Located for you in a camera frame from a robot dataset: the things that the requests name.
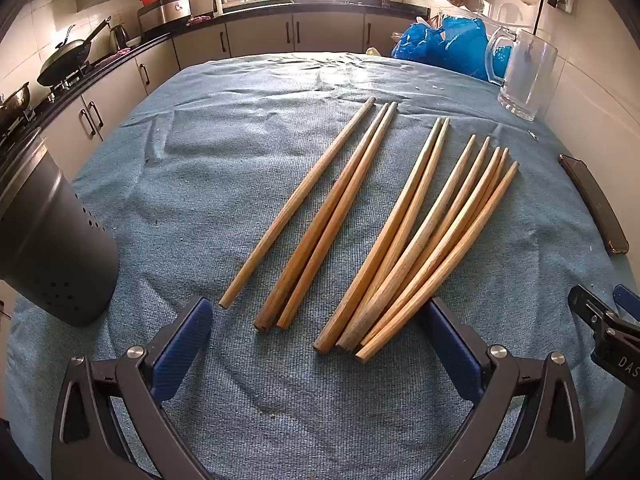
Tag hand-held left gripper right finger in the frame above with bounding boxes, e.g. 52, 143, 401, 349
420, 296, 586, 480

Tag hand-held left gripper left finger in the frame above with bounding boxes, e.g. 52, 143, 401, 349
50, 296, 216, 480

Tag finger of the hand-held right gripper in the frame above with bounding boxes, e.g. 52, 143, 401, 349
613, 283, 640, 322
568, 284, 622, 334

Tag bundle of wooden chopsticks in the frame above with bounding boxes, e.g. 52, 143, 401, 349
218, 97, 521, 365

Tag dark grey perforated utensil holder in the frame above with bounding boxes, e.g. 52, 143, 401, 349
0, 129, 122, 327

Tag black smartphone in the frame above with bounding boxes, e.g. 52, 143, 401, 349
558, 153, 630, 257

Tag blue tablecloth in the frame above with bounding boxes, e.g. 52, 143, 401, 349
5, 51, 631, 480

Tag clear glass beer mug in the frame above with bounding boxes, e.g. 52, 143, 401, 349
484, 26, 559, 122

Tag metal cooking pot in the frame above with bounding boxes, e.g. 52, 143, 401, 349
0, 81, 32, 128

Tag blue plastic bag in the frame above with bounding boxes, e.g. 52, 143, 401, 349
391, 16, 513, 82

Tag black wok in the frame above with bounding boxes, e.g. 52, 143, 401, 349
36, 16, 112, 87

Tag beige lower kitchen cabinets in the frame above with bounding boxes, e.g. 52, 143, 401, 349
0, 10, 431, 186

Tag stainless steel rice cooker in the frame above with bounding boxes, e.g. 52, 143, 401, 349
137, 0, 193, 37

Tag black kitchen countertop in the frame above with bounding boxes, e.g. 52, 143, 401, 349
0, 0, 431, 161

